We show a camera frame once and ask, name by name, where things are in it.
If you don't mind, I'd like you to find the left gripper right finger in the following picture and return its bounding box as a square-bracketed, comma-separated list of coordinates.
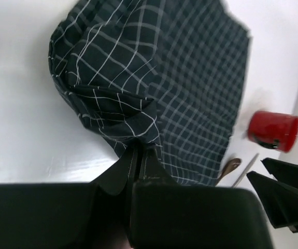
[129, 149, 265, 248]

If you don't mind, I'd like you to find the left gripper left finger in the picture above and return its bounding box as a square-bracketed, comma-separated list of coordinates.
[0, 147, 138, 248]

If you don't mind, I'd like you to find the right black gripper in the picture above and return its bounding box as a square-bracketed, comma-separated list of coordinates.
[247, 158, 298, 233]

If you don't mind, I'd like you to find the dark checkered cloth napkin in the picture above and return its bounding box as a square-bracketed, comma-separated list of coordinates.
[48, 1, 250, 186]

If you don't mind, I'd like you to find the silver table knife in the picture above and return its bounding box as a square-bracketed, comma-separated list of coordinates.
[232, 153, 259, 188]

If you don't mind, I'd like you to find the brown wooden spoon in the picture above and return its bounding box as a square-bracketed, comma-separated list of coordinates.
[216, 158, 242, 185]

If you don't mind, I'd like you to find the red mug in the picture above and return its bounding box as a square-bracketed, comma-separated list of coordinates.
[247, 110, 298, 153]

